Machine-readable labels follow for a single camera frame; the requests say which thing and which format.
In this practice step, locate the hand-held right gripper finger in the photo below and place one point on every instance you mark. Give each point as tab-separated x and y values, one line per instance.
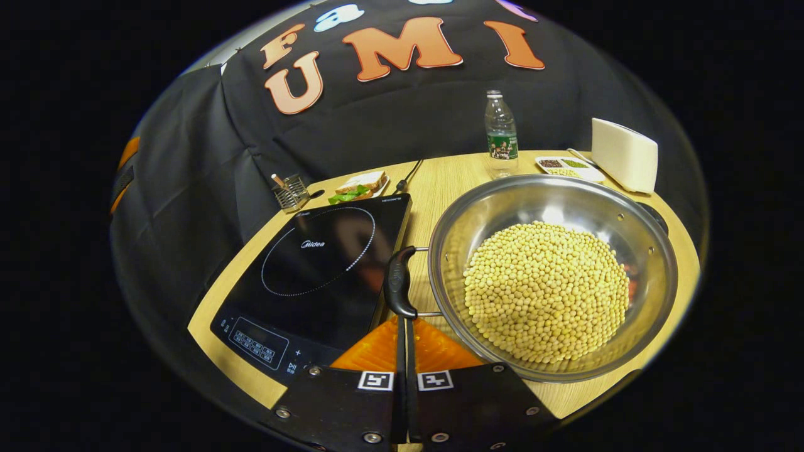
412	402
399	402

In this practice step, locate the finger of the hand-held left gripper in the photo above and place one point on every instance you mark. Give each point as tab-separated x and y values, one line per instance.
129	152
117	198

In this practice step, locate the black induction cooktop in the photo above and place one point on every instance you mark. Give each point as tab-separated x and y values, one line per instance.
314	295

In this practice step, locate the pile of soybeans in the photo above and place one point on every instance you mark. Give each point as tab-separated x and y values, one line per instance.
546	289

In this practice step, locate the stainless steel pot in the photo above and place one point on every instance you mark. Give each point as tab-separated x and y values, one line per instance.
502	207

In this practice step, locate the sandwich with lettuce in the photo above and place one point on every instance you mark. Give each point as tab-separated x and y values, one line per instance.
361	184

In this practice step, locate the clear plastic water bottle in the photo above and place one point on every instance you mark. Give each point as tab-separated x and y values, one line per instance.
501	141

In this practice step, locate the white divided bean dish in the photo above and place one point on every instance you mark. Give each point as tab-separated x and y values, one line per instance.
568	169

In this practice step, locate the black backdrop cloth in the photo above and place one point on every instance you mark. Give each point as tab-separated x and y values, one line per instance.
408	119

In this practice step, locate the white spoon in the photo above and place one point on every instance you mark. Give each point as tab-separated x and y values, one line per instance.
581	157

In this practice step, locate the white toaster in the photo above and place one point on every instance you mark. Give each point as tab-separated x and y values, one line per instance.
625	154

